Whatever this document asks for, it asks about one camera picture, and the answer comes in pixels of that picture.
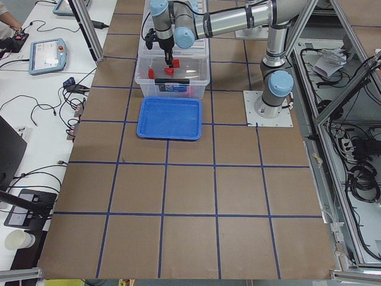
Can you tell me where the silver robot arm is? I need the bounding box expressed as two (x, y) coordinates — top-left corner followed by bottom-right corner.
(142, 1), (316, 83)

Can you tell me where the aluminium frame post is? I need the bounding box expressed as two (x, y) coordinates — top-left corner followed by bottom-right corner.
(68, 0), (104, 63)

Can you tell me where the blue plastic tray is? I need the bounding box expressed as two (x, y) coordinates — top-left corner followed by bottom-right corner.
(136, 97), (202, 141)

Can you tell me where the white paper cup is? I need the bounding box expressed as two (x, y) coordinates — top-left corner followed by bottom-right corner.
(4, 229), (36, 250)

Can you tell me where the black box latch handle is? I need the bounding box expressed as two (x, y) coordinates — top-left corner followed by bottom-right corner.
(154, 78), (190, 85)

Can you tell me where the red block with round peg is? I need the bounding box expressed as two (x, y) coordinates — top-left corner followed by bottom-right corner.
(171, 59), (180, 69)

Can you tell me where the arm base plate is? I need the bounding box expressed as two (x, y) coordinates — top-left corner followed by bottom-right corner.
(243, 91), (293, 128)

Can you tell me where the blue teach pendant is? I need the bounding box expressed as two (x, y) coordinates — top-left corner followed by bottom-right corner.
(29, 38), (67, 76)
(52, 0), (93, 17)

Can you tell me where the black power adapter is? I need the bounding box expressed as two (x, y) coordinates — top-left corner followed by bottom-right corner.
(91, 20), (109, 29)

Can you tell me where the clear plastic box lid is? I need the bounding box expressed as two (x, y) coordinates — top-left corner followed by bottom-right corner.
(138, 1), (209, 58)

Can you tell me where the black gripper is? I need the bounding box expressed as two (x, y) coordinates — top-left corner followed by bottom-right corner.
(144, 28), (174, 67)

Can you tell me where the red block in box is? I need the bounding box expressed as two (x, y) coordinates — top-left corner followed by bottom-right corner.
(148, 68), (155, 79)
(164, 67), (174, 77)
(184, 86), (196, 98)

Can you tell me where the clear plastic storage box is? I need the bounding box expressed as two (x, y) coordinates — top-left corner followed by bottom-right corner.
(135, 57), (210, 100)

